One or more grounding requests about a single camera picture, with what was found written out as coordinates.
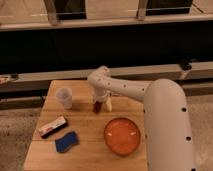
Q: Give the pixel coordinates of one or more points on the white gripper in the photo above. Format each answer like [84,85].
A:
[102,96]

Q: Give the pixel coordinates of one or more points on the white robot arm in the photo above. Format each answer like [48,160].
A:
[169,140]

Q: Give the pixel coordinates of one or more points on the orange plastic bowl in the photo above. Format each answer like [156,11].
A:
[122,136]

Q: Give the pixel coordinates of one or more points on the translucent plastic cup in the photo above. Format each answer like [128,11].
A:
[64,96]

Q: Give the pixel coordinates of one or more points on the blue sponge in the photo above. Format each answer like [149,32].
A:
[66,142]

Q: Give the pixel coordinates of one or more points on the black red white box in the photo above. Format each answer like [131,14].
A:
[52,127]

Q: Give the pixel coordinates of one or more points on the black clamp on rail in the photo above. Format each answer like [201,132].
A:
[186,67]

